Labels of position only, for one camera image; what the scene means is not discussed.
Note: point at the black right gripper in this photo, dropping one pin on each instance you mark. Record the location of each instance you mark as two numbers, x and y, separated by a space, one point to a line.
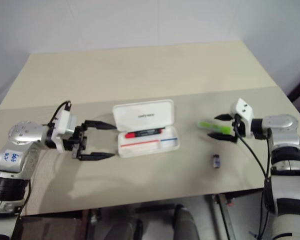
236 126

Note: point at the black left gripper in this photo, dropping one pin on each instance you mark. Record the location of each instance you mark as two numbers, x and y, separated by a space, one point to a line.
77 142

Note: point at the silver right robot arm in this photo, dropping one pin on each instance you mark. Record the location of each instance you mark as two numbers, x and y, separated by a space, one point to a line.
285 122

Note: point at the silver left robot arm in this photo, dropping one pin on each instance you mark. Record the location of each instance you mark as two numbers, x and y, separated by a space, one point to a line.
22 132

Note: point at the green marker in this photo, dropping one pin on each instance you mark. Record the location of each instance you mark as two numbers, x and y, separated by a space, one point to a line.
213 126

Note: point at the red marker with black barrel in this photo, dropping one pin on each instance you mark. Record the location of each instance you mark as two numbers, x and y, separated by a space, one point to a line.
143 133

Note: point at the white plastic pencil case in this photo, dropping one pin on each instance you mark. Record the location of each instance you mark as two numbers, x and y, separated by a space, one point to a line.
145 130

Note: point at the dark rounded shape under table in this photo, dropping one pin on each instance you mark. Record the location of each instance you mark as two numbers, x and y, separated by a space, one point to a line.
187 222

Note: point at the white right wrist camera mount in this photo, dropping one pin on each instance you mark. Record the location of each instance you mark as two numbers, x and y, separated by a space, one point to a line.
243 108

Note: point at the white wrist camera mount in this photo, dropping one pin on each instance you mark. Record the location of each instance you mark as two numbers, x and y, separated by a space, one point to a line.
243 108
62 122

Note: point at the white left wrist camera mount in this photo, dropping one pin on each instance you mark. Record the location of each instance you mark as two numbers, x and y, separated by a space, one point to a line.
62 122

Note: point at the grey metal table frame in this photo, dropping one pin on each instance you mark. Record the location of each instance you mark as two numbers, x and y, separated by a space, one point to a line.
221 217

